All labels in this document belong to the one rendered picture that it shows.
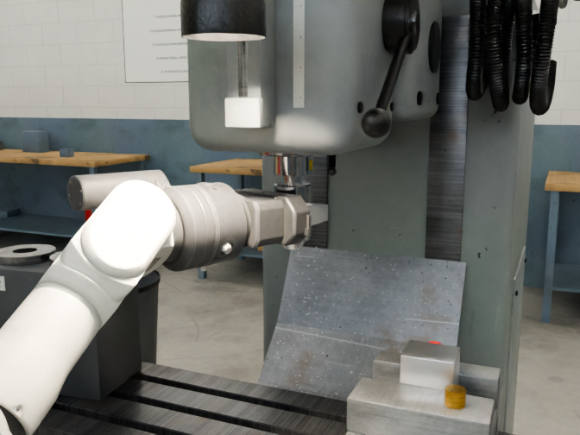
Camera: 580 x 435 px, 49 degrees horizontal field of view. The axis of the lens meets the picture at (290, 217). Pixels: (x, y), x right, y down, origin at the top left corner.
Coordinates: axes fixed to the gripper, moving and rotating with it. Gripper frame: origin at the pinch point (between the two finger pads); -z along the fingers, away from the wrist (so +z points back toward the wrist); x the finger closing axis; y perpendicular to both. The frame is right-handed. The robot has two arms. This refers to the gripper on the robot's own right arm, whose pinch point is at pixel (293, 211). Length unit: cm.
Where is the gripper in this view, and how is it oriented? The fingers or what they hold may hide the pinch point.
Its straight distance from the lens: 77.3
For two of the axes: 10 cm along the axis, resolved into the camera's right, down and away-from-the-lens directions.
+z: -7.2, 1.1, -6.8
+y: -0.1, 9.9, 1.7
